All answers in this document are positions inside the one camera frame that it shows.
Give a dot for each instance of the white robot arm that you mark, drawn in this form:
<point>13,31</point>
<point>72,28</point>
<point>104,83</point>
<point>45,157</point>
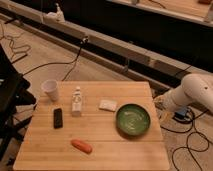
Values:
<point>193,88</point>

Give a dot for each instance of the green ceramic bowl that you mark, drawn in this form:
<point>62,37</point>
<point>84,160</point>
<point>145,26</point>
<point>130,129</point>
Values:
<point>132,119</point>

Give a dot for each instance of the white tube bottle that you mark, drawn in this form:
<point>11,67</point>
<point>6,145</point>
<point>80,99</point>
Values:
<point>77,102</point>

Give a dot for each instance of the wooden table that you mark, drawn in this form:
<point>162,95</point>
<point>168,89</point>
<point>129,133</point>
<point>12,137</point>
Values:
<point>48,149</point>

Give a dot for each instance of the black rectangular remote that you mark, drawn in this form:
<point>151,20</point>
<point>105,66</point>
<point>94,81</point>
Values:
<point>57,118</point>

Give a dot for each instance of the white paper cup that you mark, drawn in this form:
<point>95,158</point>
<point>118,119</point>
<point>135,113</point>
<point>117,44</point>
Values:
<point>50,88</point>

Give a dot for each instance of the blue power box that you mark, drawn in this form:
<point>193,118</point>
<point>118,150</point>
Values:
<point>181,114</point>

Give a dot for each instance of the long wooden rail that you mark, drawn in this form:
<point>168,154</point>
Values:
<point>150,44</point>

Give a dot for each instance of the white object on rail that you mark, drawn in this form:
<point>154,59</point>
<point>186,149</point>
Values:
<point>58,15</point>

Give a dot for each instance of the black chair frame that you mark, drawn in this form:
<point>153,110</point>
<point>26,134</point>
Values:
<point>13,92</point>

